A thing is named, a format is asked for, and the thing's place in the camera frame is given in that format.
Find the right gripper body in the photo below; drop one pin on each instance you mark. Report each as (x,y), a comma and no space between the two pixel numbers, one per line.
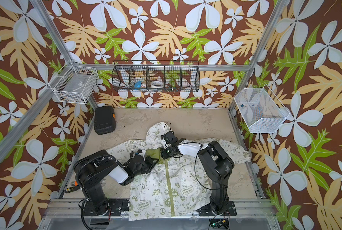
(166,153)

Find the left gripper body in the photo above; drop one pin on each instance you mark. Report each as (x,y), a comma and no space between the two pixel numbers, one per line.
(147,166)

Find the white green printed jacket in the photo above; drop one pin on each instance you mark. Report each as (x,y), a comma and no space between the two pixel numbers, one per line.
(171,189)

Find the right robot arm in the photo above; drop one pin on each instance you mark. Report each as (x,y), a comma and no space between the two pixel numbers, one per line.
(215,161)

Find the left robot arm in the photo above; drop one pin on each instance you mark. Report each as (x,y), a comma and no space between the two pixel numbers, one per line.
(91,170)

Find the black plastic case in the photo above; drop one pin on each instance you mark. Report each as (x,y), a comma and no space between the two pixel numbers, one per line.
(104,120)

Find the white tape roll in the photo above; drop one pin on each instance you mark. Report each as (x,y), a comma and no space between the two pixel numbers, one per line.
(157,84)

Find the blue object in basket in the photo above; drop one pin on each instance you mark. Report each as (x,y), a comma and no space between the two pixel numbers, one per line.
(137,85)

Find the white mesh basket right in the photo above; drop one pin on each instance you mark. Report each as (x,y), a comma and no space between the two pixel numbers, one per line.
(262,111)

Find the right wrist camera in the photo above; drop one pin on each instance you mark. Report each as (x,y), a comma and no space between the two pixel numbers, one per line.
(168,136)

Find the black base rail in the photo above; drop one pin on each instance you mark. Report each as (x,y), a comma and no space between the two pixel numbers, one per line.
(118,207)

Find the black wire basket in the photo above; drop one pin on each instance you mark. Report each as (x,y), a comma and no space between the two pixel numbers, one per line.
(177,76)

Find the white wire basket left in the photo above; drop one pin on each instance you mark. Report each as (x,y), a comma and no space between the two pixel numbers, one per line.
(75,84)

